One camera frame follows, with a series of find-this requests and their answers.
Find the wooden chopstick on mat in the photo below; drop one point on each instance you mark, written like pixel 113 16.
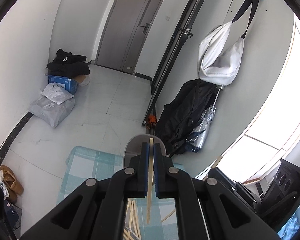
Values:
pixel 168 216
pixel 132 228

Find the silver folded umbrella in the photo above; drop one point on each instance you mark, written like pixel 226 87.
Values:
pixel 198 136

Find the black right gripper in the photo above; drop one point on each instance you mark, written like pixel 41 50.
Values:
pixel 280 200

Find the black framed glass door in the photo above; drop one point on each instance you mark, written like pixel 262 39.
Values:
pixel 180 35

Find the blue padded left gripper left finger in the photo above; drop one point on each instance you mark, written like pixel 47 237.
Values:
pixel 139 181

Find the grey entrance door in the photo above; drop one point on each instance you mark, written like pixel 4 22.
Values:
pixel 125 32

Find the black backpack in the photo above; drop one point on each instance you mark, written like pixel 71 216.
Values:
pixel 182 115

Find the blue cardboard box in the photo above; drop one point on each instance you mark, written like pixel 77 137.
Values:
pixel 69 85

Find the teal plaid table mat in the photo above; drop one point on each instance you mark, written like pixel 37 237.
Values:
pixel 83 163

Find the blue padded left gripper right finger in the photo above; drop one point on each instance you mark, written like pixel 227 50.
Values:
pixel 163 184

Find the white grey utensil holder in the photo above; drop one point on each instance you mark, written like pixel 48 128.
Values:
pixel 134 146

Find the black clothes pile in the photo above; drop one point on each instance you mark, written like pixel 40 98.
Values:
pixel 67 64

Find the brown shoes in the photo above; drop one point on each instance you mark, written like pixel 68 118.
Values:
pixel 13 185

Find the dark blue shoe box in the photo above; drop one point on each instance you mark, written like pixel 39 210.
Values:
pixel 14 214

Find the grey plastic parcel bag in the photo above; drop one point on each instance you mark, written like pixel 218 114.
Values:
pixel 50 112

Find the orange object on floor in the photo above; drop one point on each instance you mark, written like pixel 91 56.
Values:
pixel 151 120

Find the white plastic parcel bag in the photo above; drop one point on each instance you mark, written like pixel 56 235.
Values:
pixel 56 93

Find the wooden chopstick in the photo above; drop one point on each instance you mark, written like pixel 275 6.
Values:
pixel 132 228
pixel 214 165
pixel 168 216
pixel 150 180

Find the white patterned socks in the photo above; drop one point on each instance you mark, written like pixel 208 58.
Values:
pixel 3 185

